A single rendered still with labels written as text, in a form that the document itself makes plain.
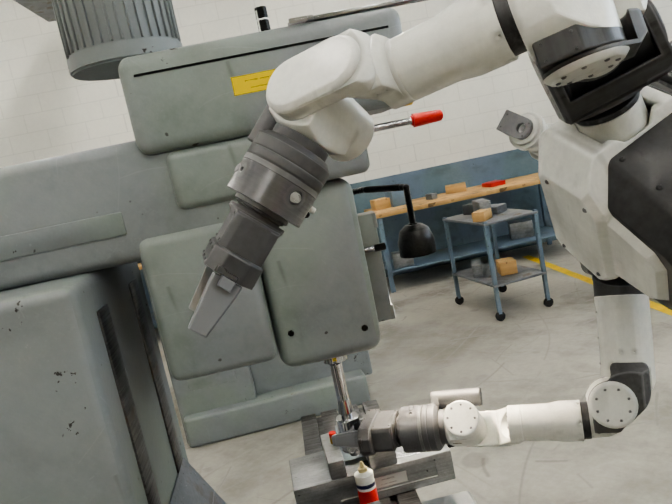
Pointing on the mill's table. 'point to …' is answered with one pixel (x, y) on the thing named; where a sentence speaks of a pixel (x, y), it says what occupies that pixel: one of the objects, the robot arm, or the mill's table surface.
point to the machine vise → (408, 463)
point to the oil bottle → (365, 484)
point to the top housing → (225, 81)
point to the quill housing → (321, 283)
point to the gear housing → (215, 159)
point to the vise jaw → (382, 459)
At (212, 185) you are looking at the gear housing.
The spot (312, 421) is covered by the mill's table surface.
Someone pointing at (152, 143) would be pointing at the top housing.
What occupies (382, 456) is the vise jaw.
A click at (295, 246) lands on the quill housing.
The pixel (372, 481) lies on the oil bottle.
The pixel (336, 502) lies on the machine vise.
